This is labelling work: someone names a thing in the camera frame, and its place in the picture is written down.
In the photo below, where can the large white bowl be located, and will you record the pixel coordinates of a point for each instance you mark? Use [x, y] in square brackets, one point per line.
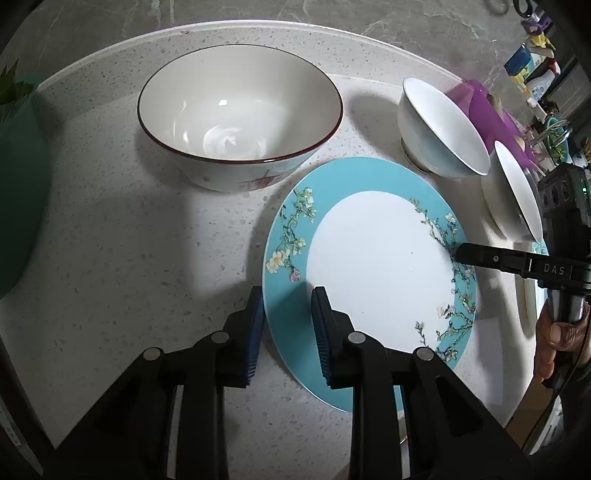
[510, 199]

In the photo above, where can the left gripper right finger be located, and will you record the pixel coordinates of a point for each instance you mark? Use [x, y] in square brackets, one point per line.
[332, 330]

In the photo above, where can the purple plastic bowl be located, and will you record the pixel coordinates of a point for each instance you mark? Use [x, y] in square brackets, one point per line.
[475, 101]

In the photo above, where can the person right hand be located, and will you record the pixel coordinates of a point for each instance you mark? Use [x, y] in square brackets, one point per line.
[554, 337]

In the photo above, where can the yellow detergent bottle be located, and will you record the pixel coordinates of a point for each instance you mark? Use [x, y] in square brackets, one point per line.
[541, 45]

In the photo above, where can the small teal vegetable bowl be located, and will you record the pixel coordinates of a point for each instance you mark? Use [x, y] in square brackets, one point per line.
[556, 133]

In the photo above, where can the red rimmed ceramic bowl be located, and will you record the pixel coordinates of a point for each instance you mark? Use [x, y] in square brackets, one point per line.
[237, 118]

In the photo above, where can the teal basin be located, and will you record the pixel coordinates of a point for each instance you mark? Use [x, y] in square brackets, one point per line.
[25, 183]

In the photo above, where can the small white bowl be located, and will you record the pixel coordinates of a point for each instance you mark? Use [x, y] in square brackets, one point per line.
[436, 134]

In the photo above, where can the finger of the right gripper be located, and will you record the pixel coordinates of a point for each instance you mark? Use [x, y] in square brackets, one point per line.
[495, 258]

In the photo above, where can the white spray bottle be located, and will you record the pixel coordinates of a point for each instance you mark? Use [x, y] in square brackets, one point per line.
[539, 86]

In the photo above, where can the teal floral plate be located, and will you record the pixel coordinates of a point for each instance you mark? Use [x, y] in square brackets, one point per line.
[380, 240]
[532, 300]

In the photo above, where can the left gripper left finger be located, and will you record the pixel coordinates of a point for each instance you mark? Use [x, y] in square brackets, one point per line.
[245, 330]

